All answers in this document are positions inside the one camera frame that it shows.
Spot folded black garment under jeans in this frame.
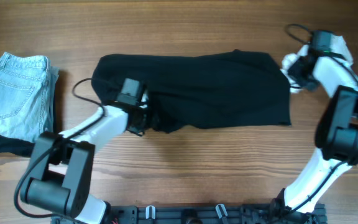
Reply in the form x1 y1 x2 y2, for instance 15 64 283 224
0 135 35 157

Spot white crumpled shirt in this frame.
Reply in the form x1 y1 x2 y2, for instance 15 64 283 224
281 35 354 94

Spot black t-shirt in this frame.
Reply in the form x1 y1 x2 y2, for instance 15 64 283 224
91 50 291 133

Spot light blue denim jeans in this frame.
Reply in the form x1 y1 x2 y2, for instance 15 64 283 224
0 52 59 142

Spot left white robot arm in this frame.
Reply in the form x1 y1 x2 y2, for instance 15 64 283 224
13 78 146 223

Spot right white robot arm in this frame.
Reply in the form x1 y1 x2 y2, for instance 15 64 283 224
269 30 358 218

